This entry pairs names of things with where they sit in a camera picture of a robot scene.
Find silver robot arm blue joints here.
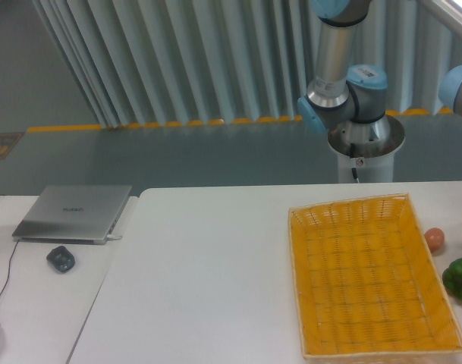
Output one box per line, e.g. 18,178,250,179
297,0,462,158

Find black cable on table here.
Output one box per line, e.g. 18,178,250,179
0,195,22,319

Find brown egg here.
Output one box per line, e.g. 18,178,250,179
424,227,445,253

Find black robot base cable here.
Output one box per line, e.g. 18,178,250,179
349,142,361,184

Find green bell pepper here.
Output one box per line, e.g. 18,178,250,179
442,258,462,300

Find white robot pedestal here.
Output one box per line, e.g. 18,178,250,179
335,152,394,184

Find yellow woven basket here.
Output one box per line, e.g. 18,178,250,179
288,193,462,362

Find dark grey computer mouse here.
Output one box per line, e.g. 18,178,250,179
46,246,76,274

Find white folding screen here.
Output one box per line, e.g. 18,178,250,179
34,1,462,128

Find grey closed laptop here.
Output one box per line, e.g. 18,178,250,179
12,185,131,244

